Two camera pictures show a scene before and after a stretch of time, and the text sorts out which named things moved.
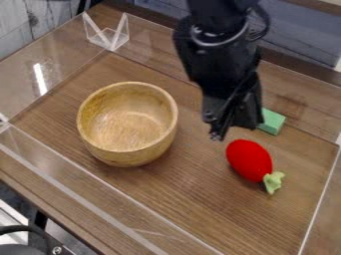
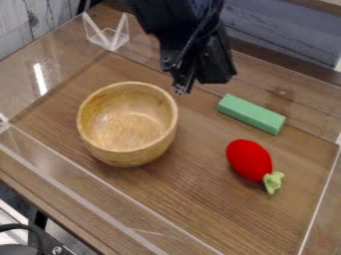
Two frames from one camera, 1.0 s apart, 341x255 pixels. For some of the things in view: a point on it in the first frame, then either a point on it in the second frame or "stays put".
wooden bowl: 127,121 stays put
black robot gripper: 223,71 → 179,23
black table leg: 40,219 stays put
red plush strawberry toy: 250,160 stays put
